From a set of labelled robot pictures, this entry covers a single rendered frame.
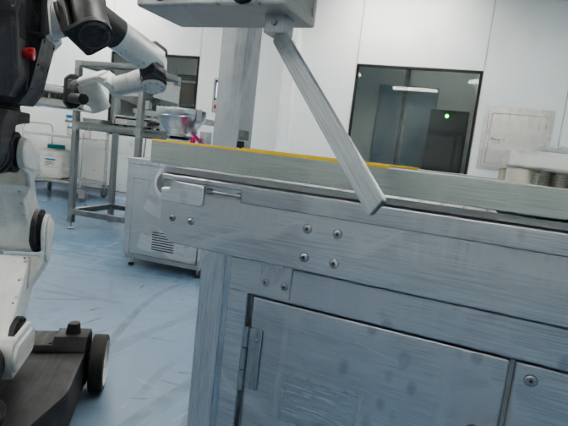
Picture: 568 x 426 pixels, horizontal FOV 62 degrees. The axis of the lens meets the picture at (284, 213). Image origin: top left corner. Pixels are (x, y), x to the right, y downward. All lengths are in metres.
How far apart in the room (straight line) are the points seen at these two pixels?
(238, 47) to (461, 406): 0.73
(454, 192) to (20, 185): 1.26
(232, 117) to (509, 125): 4.88
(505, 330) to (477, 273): 0.09
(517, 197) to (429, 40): 5.28
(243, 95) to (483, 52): 4.95
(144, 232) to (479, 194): 2.98
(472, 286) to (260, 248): 0.26
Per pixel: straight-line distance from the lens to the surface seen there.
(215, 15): 0.69
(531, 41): 5.87
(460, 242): 0.56
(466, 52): 5.78
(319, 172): 0.58
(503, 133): 5.67
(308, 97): 0.56
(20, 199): 1.59
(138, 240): 3.42
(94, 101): 1.76
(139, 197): 3.38
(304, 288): 0.66
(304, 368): 0.70
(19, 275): 1.68
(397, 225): 0.56
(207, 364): 1.08
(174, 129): 3.48
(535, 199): 0.56
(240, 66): 0.98
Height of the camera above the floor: 0.93
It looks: 8 degrees down
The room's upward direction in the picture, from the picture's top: 6 degrees clockwise
